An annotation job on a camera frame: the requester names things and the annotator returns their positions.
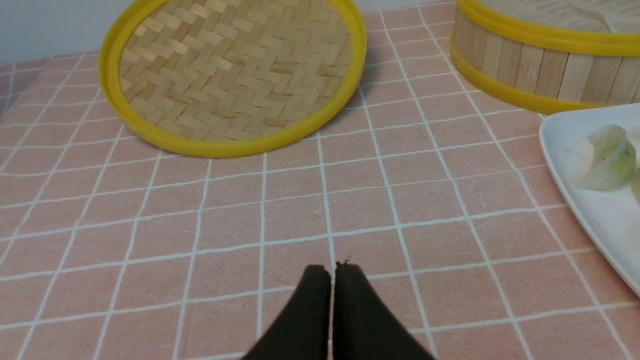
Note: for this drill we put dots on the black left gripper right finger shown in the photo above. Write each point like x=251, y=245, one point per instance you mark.
x=364, y=328

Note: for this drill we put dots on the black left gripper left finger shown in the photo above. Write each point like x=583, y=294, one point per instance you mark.
x=301, y=330

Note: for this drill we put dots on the bamboo steamer basket yellow rim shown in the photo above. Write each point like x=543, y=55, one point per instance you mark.
x=550, y=56

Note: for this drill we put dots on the white square plate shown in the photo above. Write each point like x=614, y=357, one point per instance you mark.
x=610, y=218

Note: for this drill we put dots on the green dumpling plate top left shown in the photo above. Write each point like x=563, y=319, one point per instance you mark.
x=613, y=162

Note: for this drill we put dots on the green dumpling plate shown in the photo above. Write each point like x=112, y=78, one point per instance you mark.
x=613, y=162
x=635, y=185

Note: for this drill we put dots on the green dumpling plate middle left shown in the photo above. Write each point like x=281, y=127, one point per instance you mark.
x=635, y=185

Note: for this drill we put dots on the bamboo steamer lid yellow rim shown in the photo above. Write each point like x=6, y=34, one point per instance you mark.
x=231, y=78

